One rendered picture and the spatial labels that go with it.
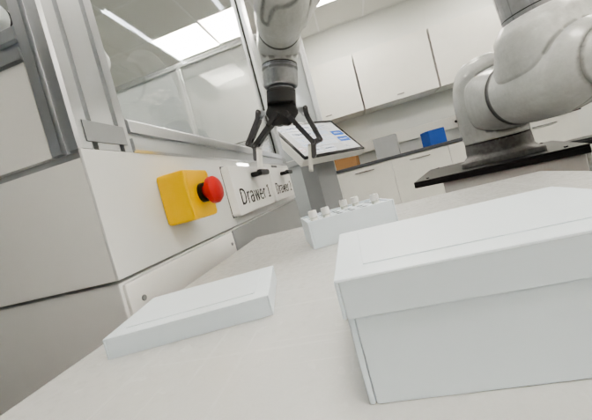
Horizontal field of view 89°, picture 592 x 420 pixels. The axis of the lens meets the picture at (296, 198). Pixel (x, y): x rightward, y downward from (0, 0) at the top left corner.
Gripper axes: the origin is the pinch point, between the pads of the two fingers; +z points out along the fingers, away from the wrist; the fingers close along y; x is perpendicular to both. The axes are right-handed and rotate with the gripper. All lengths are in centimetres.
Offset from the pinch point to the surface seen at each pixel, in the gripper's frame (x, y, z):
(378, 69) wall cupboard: -314, -53, -121
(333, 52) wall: -351, 2, -161
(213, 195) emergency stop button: 37.8, 2.1, 4.0
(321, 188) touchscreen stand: -87, 0, 10
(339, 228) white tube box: 36.6, -15.2, 9.2
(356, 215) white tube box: 35.8, -17.5, 7.5
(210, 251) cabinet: 30.3, 7.0, 13.9
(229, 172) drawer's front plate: 17.5, 8.1, 0.4
